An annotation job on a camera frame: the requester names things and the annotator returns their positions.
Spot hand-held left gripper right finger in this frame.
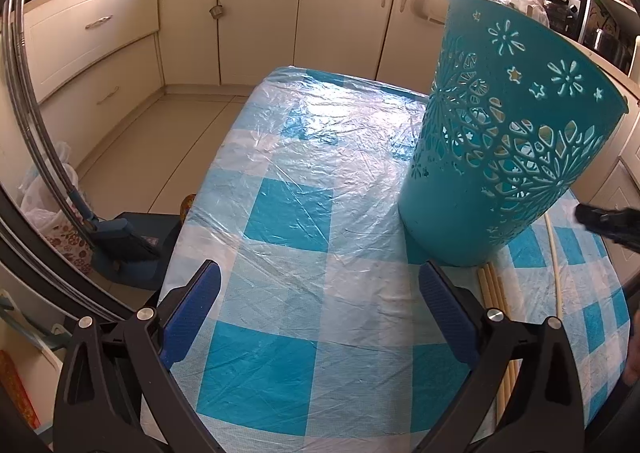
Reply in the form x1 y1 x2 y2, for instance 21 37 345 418
419 260 587 453

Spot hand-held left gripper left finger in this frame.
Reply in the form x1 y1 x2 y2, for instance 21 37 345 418
54 260 223 453

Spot cream cabinet with stove drawers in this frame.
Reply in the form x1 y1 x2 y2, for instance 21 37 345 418
22 0 166 170

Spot blue checkered plastic tablecloth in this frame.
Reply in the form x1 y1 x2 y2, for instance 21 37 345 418
140 65 634 453

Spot white plastic bags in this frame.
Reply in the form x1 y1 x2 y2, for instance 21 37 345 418
19 140 97 275

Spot cream cabinets under window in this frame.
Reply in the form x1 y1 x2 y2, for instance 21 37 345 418
157 0 451 90

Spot single pale chopstick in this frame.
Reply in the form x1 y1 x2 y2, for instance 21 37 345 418
544 213 564 323

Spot white door-mounted bag holder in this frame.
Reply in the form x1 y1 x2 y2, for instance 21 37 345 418
399 0 449 26

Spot sliding door frame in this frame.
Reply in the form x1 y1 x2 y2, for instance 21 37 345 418
0 0 128 326

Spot cream cabinet with side drawers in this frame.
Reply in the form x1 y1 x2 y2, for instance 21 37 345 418
570 108 640 214

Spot black toaster oven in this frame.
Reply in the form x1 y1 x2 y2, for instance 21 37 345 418
542 0 584 36

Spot teal perforated utensil holder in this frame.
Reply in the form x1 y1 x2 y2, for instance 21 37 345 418
397 0 629 268

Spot blue dustpan with brush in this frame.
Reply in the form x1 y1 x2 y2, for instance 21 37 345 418
70 185 182 290

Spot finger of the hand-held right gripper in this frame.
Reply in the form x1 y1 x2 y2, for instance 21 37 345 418
575 203 640 255

